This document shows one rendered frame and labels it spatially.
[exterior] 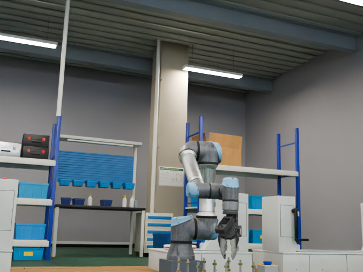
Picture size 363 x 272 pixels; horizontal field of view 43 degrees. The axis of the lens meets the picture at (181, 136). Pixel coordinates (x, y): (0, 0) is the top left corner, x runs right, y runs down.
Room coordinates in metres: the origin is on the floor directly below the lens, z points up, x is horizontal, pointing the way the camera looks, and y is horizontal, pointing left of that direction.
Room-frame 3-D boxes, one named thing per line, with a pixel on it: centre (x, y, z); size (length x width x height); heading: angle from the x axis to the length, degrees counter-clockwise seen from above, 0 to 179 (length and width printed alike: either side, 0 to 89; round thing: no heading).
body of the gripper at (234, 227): (2.13, -0.24, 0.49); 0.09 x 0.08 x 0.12; 150
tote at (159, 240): (6.72, 0.09, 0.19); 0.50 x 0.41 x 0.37; 26
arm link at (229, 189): (2.13, -0.23, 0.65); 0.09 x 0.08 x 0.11; 12
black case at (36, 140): (6.28, 2.04, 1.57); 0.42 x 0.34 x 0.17; 21
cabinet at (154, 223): (7.74, 0.41, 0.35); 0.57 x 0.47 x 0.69; 22
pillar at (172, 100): (8.64, 0.27, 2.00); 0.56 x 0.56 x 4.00; 22
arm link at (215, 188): (2.22, -0.20, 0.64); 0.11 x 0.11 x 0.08; 12
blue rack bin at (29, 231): (6.32, 2.03, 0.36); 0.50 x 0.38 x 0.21; 22
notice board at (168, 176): (8.37, 0.16, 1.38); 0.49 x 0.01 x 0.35; 112
